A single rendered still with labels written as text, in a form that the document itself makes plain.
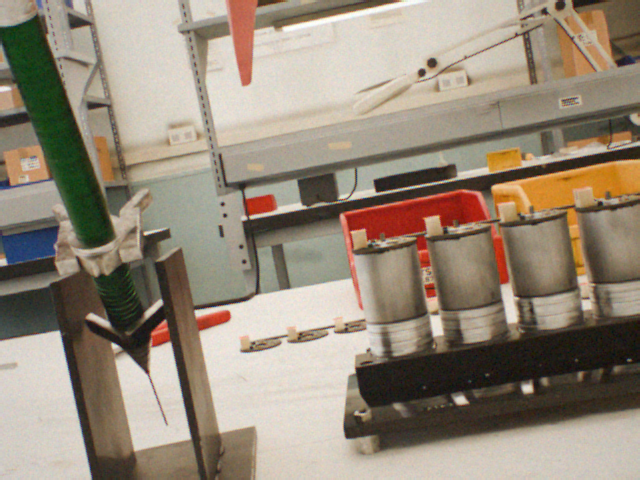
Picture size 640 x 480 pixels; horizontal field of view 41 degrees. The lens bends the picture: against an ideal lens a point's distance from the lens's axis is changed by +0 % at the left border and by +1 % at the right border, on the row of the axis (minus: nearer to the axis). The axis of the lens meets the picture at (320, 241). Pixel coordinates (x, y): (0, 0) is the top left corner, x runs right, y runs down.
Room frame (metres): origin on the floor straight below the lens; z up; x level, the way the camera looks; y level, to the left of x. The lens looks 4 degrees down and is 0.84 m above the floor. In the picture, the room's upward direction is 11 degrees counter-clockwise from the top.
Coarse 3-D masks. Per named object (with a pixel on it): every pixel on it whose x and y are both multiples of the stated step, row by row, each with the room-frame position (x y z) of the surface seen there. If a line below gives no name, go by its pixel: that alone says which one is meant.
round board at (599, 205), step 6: (618, 198) 0.32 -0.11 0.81; (624, 198) 0.31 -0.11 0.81; (630, 198) 0.31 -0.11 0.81; (636, 198) 0.31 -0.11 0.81; (600, 204) 0.31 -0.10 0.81; (606, 204) 0.31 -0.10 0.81; (612, 204) 0.31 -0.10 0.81; (618, 204) 0.30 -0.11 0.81; (624, 204) 0.30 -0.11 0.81; (630, 204) 0.30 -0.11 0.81; (576, 210) 0.32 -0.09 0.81; (582, 210) 0.31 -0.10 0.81; (588, 210) 0.31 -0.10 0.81
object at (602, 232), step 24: (600, 216) 0.31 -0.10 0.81; (624, 216) 0.30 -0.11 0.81; (600, 240) 0.31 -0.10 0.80; (624, 240) 0.30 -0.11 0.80; (600, 264) 0.31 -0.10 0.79; (624, 264) 0.31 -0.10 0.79; (600, 288) 0.31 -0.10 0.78; (624, 288) 0.31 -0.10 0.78; (600, 312) 0.31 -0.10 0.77; (624, 312) 0.31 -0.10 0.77
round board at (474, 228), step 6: (444, 228) 0.33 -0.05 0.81; (450, 228) 0.33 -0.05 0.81; (468, 228) 0.32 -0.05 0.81; (474, 228) 0.31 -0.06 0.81; (480, 228) 0.31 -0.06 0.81; (486, 228) 0.31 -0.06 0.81; (426, 234) 0.33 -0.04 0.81; (438, 234) 0.32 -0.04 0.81; (444, 234) 0.31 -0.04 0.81; (450, 234) 0.31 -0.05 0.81; (456, 234) 0.31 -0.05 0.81; (462, 234) 0.31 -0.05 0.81
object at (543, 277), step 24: (528, 216) 0.32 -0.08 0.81; (504, 240) 0.32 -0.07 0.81; (528, 240) 0.31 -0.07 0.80; (552, 240) 0.31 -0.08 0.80; (528, 264) 0.31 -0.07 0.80; (552, 264) 0.31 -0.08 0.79; (528, 288) 0.31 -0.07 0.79; (552, 288) 0.31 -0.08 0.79; (576, 288) 0.31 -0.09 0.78; (528, 312) 0.31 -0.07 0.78; (552, 312) 0.31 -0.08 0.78; (576, 312) 0.31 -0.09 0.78
